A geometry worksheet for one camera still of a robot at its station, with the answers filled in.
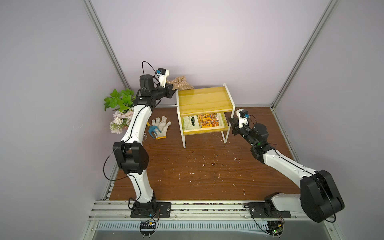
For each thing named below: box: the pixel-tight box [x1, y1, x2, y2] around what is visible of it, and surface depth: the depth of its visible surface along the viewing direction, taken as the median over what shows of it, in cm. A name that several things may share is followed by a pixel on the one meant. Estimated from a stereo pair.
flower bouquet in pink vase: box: [104, 88, 136, 134], surface depth 79 cm
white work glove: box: [151, 116, 172, 140], surface depth 109 cm
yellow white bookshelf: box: [176, 83, 236, 149], surface depth 80 cm
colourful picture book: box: [183, 113, 220, 130], surface depth 91 cm
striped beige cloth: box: [166, 75, 195, 91], surface depth 79 cm
